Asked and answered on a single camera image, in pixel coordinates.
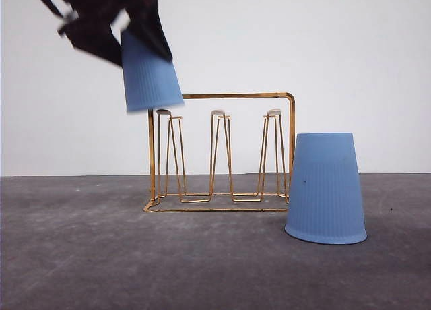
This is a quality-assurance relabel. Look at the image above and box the black gripper finger behind cup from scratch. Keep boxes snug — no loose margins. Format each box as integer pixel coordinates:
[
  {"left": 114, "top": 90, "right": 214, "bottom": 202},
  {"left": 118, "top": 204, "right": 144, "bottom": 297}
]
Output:
[{"left": 58, "top": 3, "right": 124, "bottom": 66}]

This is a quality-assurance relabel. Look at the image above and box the blue ribbed cup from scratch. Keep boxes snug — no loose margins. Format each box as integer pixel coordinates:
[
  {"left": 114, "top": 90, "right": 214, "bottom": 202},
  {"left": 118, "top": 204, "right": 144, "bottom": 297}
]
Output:
[
  {"left": 121, "top": 29, "right": 185, "bottom": 111},
  {"left": 285, "top": 133, "right": 368, "bottom": 245}
]

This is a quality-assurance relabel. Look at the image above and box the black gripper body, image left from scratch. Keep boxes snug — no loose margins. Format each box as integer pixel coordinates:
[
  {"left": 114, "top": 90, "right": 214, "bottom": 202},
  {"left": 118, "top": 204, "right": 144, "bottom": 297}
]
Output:
[{"left": 45, "top": 0, "right": 161, "bottom": 33}]

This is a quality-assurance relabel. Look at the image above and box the black gripper finger cup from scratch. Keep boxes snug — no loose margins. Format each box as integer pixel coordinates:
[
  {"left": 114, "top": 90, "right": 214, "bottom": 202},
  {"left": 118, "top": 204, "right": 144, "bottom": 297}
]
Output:
[{"left": 117, "top": 0, "right": 173, "bottom": 62}]

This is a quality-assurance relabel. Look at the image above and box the gold wire cup rack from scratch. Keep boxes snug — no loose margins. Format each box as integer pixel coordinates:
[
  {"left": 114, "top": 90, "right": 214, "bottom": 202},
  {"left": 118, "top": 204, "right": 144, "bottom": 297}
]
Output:
[{"left": 143, "top": 92, "right": 296, "bottom": 212}]

